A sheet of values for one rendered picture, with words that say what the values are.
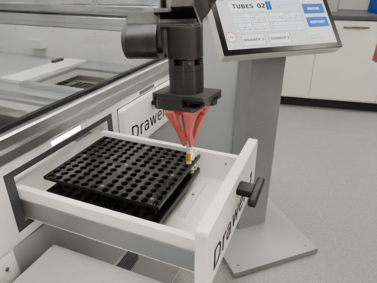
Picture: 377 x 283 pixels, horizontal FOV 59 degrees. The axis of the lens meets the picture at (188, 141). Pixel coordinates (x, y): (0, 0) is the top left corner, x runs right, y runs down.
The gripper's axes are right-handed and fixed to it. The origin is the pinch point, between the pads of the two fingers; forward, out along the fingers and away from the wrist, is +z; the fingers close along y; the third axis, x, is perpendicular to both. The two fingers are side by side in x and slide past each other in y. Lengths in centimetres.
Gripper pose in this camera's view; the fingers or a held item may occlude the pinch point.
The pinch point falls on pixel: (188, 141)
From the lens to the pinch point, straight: 59.2
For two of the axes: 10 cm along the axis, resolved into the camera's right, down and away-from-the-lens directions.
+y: 9.0, 1.4, -4.2
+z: 0.3, 9.3, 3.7
